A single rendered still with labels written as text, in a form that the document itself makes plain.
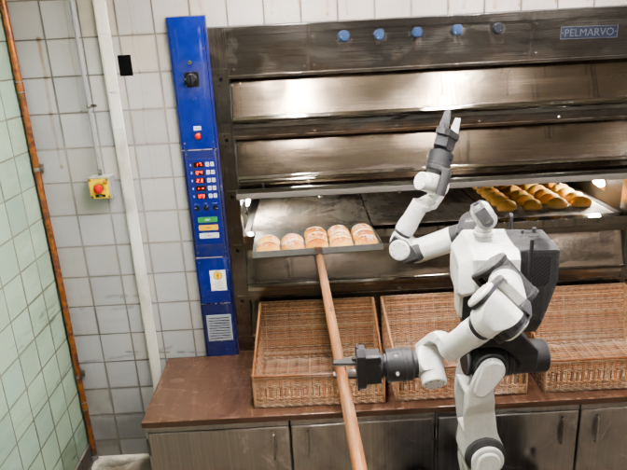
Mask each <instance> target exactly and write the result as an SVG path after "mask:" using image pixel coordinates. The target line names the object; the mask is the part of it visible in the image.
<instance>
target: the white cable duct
mask: <svg viewBox="0 0 627 470"><path fill-rule="evenodd" d="M92 2H93V8H94V14H95V19H96V26H97V32H98V37H99V44H100V50H101V55H102V62H103V68H104V79H105V84H106V91H107V97H108V102H109V109H110V115H111V120H112V127H113V133H114V139H115V145H116V150H117V157H118V167H119V174H120V180H121V186H122V192H123V198H124V204H125V210H126V215H127V222H128V228H129V233H130V240H131V246H132V257H133V263H134V269H135V275H136V281H137V287H138V293H139V298H140V305H141V311H142V317H143V323H144V329H145V335H146V345H147V352H148V358H149V364H150V370H151V376H152V382H153V388H154V392H155V390H156V387H157V385H158V382H159V380H160V376H161V367H160V356H159V349H158V343H157V337H156V330H155V325H154V318H153V311H152V306H151V299H150V294H149V287H148V280H147V275H146V262H145V257H144V250H143V244H142V238H141V231H140V226H139V219H138V213H137V207H136V200H135V194H134V188H133V181H132V170H131V163H130V157H129V151H128V145H127V139H126V132H125V126H124V120H123V114H122V107H121V101H120V95H119V88H118V77H117V70H116V65H115V58H114V52H113V46H112V39H111V34H110V27H109V20H108V15H107V8H106V1H105V0H92Z"/></svg>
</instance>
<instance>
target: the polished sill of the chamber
mask: <svg viewBox="0 0 627 470"><path fill-rule="evenodd" d="M458 222H459V221H449V222H431V223H419V225H418V228H417V229H416V230H415V232H414V234H413V235H423V234H430V233H434V232H437V231H439V230H442V229H445V228H447V227H450V226H453V225H456V224H458ZM626 223H627V215H626V214H624V213H622V212H620V213H603V214H570V215H552V216H535V217H518V218H513V228H512V229H526V228H532V227H536V228H559V227H576V226H594V225H611V224H626ZM372 227H373V228H374V230H375V231H376V233H377V234H378V236H379V237H388V236H392V234H393V233H394V231H395V228H396V225H380V226H372ZM492 229H509V218H500V219H497V223H496V225H495V226H494V227H493V228H492ZM255 236H256V232H245V233H244V244H250V243H254V240H255Z"/></svg>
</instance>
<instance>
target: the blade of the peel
mask: <svg viewBox="0 0 627 470"><path fill-rule="evenodd" d="M367 225H369V226H371V228H372V230H373V232H374V234H375V237H376V238H377V240H378V242H379V243H372V244H358V245H355V242H354V240H353V235H352V234H351V230H352V227H353V226H355V225H348V226H345V227H347V229H348V231H349V233H350V234H351V236H352V241H353V245H344V246H330V242H329V240H328V238H329V236H328V235H327V242H328V245H329V247H322V249H323V253H324V254H328V253H341V252H355V251H369V250H383V242H382V241H381V239H380V237H379V236H378V234H377V233H376V231H375V230H374V228H373V227H372V225H371V224H367ZM306 229H308V228H292V229H277V230H262V231H256V236H255V240H254V246H253V251H252V254H253V258H259V257H273V256H300V255H314V248H301V249H287V250H281V247H282V244H281V241H282V239H283V238H284V236H285V235H286V234H289V233H295V234H299V235H300V236H301V237H302V239H303V244H304V246H305V245H306V242H305V237H304V232H305V231H306ZM265 235H273V236H276V237H277V238H278V239H279V241H280V245H279V247H280V250H273V251H259V252H257V247H258V240H259V239H260V238H261V237H263V236H265Z"/></svg>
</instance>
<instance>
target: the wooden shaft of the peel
mask: <svg viewBox="0 0 627 470"><path fill-rule="evenodd" d="M316 263H317V268H318V274H319V279H320V284H321V290H322V296H323V301H324V306H325V312H326V317H327V328H328V333H329V338H330V344H331V350H332V355H333V360H335V359H342V358H344V356H343V351H342V346H341V339H340V334H339V329H338V325H337V320H336V315H335V311H334V307H333V302H332V297H331V293H330V288H329V284H328V279H327V271H326V266H325V262H324V258H323V256H322V255H321V254H318V255H317V256H316ZM335 371H336V377H337V383H338V388H339V393H340V399H341V409H342V415H343V419H344V425H345V431H346V436H347V442H348V447H349V452H350V458H351V464H352V469H353V470H368V469H367V465H366V460H365V455H364V450H363V446H362V442H361V437H360V433H359V428H358V423H357V418H356V415H355V406H354V401H353V397H352V393H351V388H350V383H349V379H348V374H347V369H346V366H335Z"/></svg>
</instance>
